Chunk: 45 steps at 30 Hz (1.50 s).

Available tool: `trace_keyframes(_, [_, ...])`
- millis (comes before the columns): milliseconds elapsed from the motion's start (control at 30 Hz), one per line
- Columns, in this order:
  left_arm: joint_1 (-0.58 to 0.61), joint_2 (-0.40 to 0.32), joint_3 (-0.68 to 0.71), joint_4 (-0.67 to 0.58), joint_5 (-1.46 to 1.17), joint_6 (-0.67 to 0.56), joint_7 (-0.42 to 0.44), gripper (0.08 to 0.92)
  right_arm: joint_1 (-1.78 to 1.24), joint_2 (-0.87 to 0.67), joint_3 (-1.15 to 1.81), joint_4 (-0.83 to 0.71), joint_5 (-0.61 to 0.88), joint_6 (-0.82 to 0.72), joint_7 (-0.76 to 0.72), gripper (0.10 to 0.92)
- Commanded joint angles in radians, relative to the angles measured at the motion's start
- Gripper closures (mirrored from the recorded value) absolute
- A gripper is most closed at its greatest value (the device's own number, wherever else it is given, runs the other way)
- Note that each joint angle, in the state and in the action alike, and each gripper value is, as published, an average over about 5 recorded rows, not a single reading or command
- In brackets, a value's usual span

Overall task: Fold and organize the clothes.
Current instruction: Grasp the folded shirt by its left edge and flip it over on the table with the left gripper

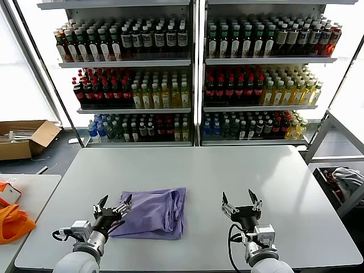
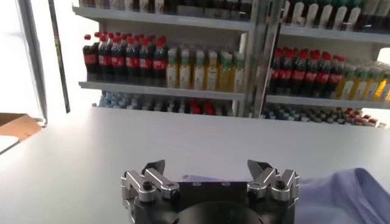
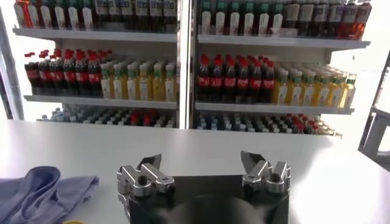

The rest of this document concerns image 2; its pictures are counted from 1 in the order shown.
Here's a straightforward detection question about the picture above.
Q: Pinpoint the dark tea bottle green neck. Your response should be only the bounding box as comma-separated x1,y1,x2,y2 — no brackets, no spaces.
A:
282,0,294,26
292,0,307,27
347,0,362,31
332,0,349,30
318,0,334,30
305,0,319,29

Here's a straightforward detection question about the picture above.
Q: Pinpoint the yellow juice bottle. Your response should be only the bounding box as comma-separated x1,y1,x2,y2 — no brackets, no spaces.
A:
205,51,219,91
218,54,233,93
362,71,380,101
350,68,368,100
179,50,193,89
192,51,207,91
166,48,180,88
232,54,246,94
339,65,356,100
373,72,390,102

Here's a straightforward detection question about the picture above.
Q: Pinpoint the dark drink bottle beige label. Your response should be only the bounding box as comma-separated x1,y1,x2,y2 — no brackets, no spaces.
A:
361,0,377,32
376,0,390,33

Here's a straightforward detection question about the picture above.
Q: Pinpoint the red cap cola bottle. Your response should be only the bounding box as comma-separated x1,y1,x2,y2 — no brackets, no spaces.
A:
82,34,98,82
110,36,126,82
291,51,308,96
280,50,295,94
316,53,333,98
138,39,154,85
269,50,284,94
327,56,345,99
152,39,168,87
124,38,140,83
96,35,112,82
304,52,321,97

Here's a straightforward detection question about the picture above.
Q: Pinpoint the grey metal shelving rack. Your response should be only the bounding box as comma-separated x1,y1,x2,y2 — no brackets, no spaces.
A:
72,0,275,118
252,0,390,128

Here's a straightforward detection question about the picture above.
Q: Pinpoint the open cardboard box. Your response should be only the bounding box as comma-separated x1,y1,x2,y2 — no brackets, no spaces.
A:
0,112,43,141

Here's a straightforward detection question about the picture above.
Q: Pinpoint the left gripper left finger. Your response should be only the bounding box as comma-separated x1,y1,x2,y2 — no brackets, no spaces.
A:
121,159,180,203

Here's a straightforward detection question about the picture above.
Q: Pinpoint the purple t-shirt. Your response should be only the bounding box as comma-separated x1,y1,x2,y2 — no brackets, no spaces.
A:
179,167,390,224

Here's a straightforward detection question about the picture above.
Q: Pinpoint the white side table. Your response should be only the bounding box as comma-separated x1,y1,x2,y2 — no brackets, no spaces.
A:
0,135,21,155

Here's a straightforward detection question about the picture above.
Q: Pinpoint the thin dark metal pole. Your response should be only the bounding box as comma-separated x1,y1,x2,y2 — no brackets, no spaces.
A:
48,0,71,114

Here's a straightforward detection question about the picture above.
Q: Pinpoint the wide grey frame post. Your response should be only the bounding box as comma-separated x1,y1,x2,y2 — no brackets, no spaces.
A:
16,0,49,124

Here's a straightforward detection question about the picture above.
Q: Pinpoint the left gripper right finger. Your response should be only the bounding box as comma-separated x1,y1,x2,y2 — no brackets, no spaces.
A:
247,159,300,203

